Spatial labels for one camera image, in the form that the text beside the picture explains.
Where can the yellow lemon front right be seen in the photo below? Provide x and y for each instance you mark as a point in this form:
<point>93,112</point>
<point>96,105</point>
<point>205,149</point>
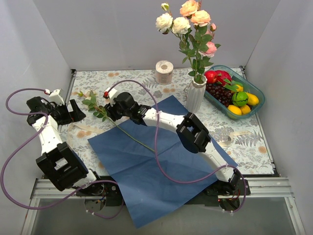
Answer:
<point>245,109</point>

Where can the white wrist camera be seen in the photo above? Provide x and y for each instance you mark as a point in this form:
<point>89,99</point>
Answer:
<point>110,94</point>
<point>56,96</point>

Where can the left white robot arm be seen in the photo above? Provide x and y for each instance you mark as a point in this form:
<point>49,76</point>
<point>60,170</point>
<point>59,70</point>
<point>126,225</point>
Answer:
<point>59,163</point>

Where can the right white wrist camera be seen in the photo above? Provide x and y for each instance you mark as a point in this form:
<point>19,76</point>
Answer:
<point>110,94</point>

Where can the teal plastic fruit container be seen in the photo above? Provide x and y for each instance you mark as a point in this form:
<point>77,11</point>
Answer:
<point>247,87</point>

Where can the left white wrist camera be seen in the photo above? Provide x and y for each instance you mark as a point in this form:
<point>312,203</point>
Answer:
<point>56,96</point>

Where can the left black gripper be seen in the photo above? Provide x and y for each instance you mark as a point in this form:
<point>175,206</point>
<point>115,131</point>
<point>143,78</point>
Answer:
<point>69,111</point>

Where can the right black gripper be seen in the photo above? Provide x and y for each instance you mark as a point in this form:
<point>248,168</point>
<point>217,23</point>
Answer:
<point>110,112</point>

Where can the blue wrapping paper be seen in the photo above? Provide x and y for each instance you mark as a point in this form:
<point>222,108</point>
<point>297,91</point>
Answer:
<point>153,184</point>

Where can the pink rose flower stem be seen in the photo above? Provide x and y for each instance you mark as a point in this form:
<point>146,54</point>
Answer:
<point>98,111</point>

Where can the floral patterned tablecloth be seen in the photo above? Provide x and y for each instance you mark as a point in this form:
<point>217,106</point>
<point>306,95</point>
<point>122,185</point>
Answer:
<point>250,150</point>

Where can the red apple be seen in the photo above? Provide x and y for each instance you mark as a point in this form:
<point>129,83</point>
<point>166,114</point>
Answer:
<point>211,76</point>

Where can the yellow lemon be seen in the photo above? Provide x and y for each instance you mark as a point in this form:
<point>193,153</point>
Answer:
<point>245,109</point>
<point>252,99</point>
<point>235,110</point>

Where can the pink dragon fruit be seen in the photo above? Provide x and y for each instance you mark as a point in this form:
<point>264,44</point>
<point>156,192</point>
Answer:
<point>223,78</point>

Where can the peach rose flower stem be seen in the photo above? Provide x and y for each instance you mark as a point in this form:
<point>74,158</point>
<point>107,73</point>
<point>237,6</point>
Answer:
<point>191,12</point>

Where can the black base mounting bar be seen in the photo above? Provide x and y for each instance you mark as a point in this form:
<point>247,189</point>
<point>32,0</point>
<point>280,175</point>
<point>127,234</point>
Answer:
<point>109,194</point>

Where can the purple grape bunch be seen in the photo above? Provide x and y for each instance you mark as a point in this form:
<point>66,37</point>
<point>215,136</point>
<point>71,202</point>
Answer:
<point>223,95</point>

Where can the pink bud flower stem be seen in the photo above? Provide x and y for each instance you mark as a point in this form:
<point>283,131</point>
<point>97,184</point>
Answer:
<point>205,49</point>

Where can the white ribbed ceramic vase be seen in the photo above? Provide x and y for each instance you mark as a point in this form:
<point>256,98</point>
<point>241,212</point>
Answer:
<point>195,95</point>

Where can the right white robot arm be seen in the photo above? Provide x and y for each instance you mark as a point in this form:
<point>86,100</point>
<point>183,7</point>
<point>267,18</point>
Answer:
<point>193,135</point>

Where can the toilet paper roll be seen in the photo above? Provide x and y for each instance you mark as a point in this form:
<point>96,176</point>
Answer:
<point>164,72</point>

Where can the yellow lemon front left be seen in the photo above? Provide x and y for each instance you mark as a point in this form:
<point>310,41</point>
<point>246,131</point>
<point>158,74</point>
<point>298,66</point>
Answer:
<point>235,110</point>

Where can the yellow fruit under leaves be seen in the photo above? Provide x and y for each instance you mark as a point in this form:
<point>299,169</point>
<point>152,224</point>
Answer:
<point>237,88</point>

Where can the green round fruit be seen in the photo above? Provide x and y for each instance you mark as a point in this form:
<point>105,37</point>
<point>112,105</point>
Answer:
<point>239,99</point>

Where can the white rose flower stem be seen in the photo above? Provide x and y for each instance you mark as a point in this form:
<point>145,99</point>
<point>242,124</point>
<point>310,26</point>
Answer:
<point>166,23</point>

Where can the beige ribbon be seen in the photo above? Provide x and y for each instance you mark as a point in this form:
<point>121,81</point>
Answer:
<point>76,135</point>

